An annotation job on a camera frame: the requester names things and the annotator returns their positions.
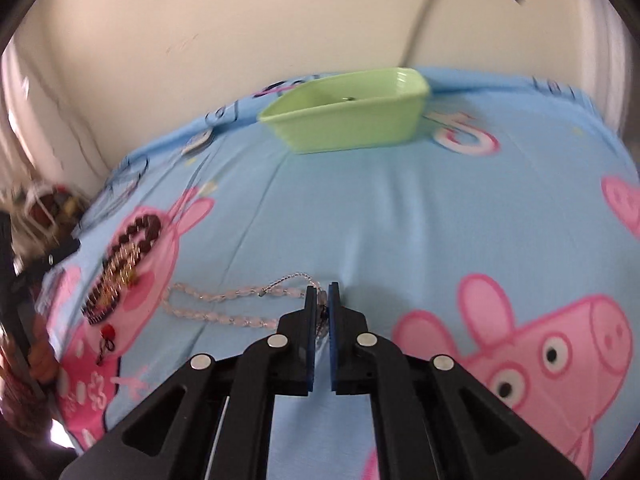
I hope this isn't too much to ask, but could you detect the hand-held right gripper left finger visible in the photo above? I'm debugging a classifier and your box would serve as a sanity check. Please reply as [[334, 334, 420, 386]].
[[60, 285, 321, 480]]

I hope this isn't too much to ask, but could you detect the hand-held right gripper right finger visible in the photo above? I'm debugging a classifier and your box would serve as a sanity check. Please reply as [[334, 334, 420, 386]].
[[327, 281, 583, 480]]

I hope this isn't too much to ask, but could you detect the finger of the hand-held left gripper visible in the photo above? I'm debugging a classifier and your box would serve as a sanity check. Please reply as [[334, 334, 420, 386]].
[[12, 236, 83, 286]]

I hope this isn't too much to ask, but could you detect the dark small-bead bracelet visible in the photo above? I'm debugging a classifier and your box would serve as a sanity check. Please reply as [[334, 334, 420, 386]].
[[82, 280, 131, 326]]

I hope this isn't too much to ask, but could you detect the brown large-bead bracelet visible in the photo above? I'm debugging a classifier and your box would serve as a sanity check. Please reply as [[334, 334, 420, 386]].
[[117, 214, 163, 256]]

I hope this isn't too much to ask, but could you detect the pink bead necklace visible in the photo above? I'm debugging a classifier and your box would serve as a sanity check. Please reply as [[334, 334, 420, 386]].
[[167, 272, 331, 333]]

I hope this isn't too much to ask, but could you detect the green rectangular dish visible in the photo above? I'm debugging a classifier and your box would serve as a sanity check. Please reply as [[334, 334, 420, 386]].
[[257, 66, 431, 155]]

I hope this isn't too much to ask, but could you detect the person's left hand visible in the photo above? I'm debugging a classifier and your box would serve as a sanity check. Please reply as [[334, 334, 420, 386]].
[[27, 325, 61, 386]]

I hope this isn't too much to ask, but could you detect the blurred brown white object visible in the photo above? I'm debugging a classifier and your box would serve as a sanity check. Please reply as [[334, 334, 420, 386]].
[[10, 180, 91, 241]]

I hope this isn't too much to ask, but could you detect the red earring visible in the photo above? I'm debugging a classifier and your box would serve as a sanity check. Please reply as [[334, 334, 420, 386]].
[[97, 325, 118, 366]]

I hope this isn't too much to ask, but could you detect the blue cartoon printed blanket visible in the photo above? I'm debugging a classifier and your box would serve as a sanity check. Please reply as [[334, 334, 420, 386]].
[[37, 65, 640, 480]]

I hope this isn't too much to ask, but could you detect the grey wall cable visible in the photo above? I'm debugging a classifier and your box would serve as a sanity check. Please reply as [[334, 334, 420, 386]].
[[409, 0, 451, 70]]

